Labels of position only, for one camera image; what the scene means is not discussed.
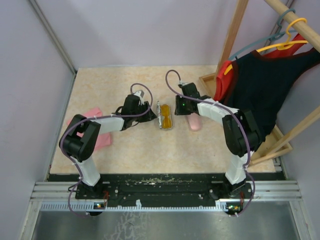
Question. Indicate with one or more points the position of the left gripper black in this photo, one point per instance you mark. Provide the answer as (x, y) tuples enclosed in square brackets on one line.
[(149, 116)]

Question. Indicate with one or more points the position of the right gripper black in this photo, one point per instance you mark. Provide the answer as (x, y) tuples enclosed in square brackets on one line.
[(179, 111)]

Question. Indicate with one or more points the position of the pink glasses case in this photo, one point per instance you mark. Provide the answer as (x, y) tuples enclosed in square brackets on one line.
[(194, 122)]

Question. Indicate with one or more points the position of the newspaper print glasses case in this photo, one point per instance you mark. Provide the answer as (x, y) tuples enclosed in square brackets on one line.
[(159, 116)]

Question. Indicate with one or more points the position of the orange sunglasses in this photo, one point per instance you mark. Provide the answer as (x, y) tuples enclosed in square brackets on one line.
[(166, 116)]

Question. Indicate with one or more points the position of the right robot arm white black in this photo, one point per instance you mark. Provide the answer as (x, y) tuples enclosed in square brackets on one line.
[(241, 133)]

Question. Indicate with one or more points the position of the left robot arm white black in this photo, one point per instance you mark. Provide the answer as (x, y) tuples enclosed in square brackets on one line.
[(79, 139)]

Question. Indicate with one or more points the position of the pink folded garment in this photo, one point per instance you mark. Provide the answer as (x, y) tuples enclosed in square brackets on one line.
[(103, 139)]

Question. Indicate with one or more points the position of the red tank top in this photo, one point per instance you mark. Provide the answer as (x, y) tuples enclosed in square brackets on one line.
[(223, 82)]

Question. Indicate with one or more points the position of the navy tank top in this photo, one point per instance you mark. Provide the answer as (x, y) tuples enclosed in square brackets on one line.
[(261, 84)]

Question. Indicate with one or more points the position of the yellow hanger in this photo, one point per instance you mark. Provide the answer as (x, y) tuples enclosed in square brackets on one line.
[(280, 46)]

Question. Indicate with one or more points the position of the teal hanger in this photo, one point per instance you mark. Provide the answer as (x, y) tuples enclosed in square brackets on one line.
[(272, 37)]

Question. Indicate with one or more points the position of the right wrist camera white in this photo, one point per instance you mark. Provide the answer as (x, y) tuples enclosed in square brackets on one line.
[(181, 84)]

